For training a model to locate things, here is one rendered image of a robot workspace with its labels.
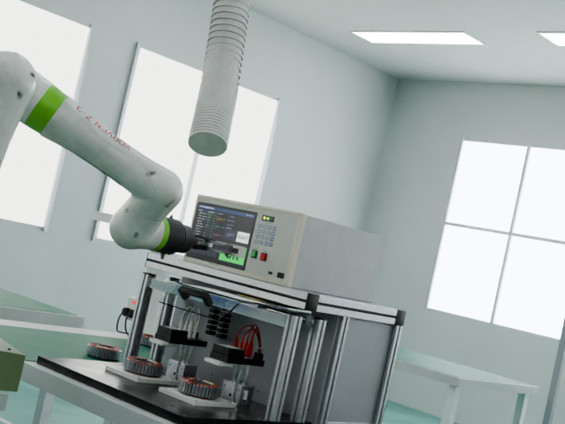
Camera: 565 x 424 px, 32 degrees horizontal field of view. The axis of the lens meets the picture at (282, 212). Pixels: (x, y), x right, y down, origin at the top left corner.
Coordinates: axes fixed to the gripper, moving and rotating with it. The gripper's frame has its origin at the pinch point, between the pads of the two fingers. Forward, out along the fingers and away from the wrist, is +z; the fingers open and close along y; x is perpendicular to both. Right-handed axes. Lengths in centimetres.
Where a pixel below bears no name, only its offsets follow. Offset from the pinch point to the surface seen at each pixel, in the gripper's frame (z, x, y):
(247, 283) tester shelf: 6.9, -8.2, 2.8
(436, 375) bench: 287, -43, -114
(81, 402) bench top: -29, -47, -11
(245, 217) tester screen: 9.7, 10.0, -6.5
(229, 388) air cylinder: 9.1, -37.4, 2.5
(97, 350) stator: 6, -40, -56
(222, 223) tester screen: 9.7, 7.0, -15.6
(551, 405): 355, -48, -77
